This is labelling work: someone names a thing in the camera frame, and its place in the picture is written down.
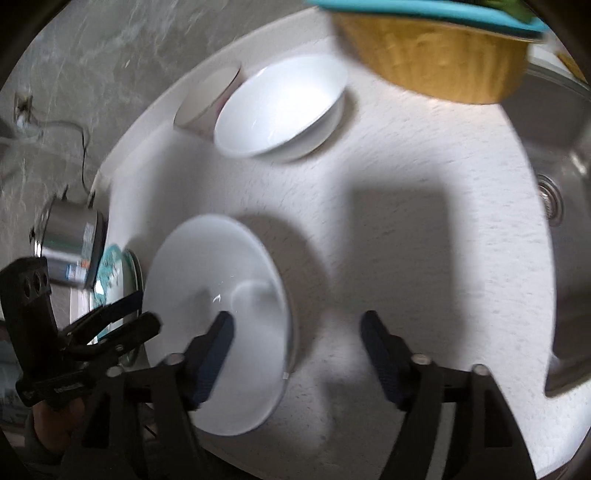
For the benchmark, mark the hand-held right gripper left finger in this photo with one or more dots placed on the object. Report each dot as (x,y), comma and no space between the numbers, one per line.
(212,360)

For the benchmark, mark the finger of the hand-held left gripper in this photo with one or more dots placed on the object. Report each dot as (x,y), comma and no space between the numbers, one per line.
(115,314)
(134,332)

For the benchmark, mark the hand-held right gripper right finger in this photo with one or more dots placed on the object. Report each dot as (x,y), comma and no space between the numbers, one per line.
(383,360)

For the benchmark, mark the deep teal floral plate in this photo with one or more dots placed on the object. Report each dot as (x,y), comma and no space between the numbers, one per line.
(108,277)

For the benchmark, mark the white plate with dark rim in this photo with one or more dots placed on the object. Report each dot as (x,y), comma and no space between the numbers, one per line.
(134,276)

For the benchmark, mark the large white dark-rimmed bowl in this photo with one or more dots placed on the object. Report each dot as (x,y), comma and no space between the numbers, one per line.
(207,277)

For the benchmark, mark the patterned bowl with dark rim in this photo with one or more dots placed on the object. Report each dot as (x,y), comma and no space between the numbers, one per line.
(203,101)

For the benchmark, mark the plain white bowl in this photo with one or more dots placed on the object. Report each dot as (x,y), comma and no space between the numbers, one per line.
(277,106)

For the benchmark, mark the person's left forearm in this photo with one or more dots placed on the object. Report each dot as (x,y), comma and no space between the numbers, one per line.
(39,454)

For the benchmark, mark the person's left hand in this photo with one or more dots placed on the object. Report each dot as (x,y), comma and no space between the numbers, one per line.
(53,424)

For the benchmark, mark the stainless steel electric pot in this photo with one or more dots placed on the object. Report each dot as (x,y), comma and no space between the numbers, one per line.
(69,230)

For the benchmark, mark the stainless steel sink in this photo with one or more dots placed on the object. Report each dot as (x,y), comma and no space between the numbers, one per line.
(568,138)

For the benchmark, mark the yellow plastic basket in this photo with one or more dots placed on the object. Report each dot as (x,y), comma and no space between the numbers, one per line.
(438,60)

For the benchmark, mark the teal colander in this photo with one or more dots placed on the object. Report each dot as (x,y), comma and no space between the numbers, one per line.
(415,11)

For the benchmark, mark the green leafy vegetables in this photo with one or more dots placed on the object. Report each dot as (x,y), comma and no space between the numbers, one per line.
(503,4)

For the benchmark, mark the beige wall socket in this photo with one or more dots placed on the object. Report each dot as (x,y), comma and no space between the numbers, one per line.
(21,106)

